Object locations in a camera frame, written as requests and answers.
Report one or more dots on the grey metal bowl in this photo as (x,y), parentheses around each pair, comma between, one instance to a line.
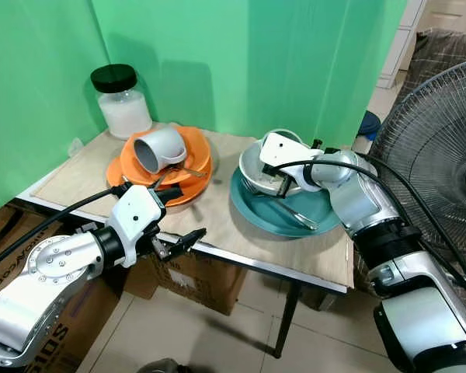
(255,167)

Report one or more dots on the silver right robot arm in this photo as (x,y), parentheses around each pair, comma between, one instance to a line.
(365,202)

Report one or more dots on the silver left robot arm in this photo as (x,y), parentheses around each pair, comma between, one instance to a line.
(46,268)

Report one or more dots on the metal spoon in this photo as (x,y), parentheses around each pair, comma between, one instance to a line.
(299,215)

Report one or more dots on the teal plate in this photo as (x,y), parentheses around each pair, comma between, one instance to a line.
(272,221)

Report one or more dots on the plain cardboard box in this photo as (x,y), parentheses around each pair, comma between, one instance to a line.
(202,284)

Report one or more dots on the metal fork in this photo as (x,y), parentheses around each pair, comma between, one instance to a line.
(190,169)

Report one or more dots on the small orange plate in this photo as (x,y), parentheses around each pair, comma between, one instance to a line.
(198,148)

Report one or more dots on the large orange plate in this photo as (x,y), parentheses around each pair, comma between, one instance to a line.
(118,180)

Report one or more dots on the grey mug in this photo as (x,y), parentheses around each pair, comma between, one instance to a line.
(165,146)

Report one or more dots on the blue shoe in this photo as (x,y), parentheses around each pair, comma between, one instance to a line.
(370,126)

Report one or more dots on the beige table mat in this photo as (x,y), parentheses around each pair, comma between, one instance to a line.
(78,180)

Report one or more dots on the green backdrop panel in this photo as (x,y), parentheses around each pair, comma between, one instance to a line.
(264,62)
(31,101)

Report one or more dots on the metal-framed table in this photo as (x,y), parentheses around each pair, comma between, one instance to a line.
(287,311)

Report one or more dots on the clear plastic clip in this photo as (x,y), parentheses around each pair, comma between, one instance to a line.
(76,147)

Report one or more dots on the black-lidded jar of white powder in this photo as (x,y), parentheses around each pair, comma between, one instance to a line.
(124,110)

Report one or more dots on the black electric fan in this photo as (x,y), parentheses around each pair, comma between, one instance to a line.
(431,132)

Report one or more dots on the white cabinet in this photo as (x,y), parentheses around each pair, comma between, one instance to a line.
(404,39)

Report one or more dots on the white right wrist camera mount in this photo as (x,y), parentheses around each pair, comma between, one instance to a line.
(283,149)

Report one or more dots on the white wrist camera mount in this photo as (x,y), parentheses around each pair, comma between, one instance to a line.
(136,214)
(283,149)

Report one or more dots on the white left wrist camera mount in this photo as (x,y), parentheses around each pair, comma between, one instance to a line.
(136,214)

